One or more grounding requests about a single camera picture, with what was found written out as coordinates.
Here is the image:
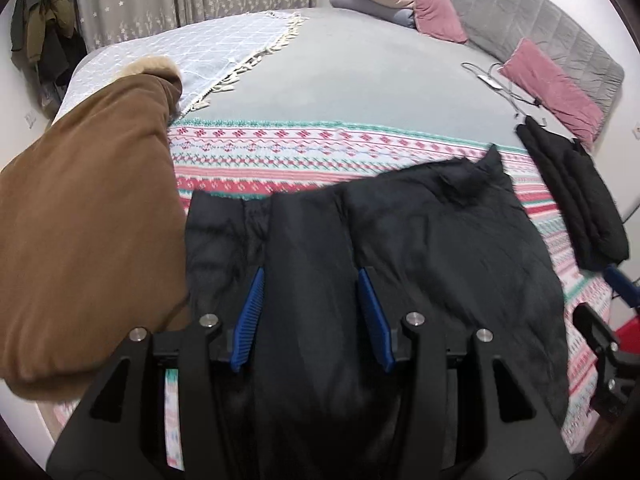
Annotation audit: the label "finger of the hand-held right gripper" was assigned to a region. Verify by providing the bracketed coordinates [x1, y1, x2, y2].
[604, 264, 640, 312]
[572, 302, 640, 422]

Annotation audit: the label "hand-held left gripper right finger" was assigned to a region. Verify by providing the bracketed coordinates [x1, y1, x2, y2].
[356, 268, 576, 480]

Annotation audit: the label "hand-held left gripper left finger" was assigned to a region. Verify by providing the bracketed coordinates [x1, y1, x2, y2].
[45, 267, 266, 480]

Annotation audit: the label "black puffer jacket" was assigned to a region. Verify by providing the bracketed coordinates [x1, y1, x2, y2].
[185, 145, 571, 480]

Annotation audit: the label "hanging dark clothes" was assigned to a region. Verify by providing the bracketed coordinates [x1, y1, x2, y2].
[10, 0, 90, 122]

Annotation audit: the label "red stool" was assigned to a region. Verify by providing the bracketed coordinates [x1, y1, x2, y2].
[614, 319, 640, 343]

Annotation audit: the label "folded black garment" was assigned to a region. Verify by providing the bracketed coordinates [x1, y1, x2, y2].
[515, 117, 630, 271]

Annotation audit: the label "red green patterned blanket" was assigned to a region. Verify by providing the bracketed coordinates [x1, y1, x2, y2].
[52, 117, 621, 471]

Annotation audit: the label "brown fur-trimmed coat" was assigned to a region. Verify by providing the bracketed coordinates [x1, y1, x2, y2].
[0, 57, 193, 402]

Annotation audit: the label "pink pillow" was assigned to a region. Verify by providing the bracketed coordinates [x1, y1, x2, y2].
[376, 0, 468, 44]
[500, 37, 605, 152]

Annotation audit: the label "grey bed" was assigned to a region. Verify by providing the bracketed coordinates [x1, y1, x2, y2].
[60, 7, 551, 161]

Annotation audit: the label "white fringed checked blanket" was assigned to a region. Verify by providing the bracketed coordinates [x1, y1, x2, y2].
[60, 9, 308, 116]

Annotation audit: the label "grey padded headboard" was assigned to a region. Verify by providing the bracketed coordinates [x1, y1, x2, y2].
[397, 0, 626, 116]

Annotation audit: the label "grey blue folded pillow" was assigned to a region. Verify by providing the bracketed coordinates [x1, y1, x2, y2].
[328, 0, 418, 29]

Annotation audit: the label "wire clothes hanger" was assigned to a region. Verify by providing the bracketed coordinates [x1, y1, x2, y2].
[500, 62, 548, 127]

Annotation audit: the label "white corded controller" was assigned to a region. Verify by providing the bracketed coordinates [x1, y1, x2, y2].
[461, 61, 502, 91]

